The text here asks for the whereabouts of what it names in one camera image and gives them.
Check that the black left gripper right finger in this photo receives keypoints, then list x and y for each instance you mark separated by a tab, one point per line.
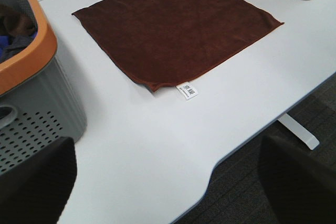
299	188

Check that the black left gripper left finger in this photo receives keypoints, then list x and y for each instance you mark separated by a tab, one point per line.
37	190

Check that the brown towel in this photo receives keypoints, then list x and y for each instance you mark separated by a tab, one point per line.
165	43
14	23

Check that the brown towel in basket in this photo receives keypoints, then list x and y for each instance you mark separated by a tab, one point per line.
14	23

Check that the white table leg foot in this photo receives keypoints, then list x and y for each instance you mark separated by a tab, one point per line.
299	131

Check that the grey basket with orange rim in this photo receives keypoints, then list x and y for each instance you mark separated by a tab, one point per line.
38	104

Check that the blue cloth in basket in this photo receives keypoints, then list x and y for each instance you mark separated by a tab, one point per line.
4	42

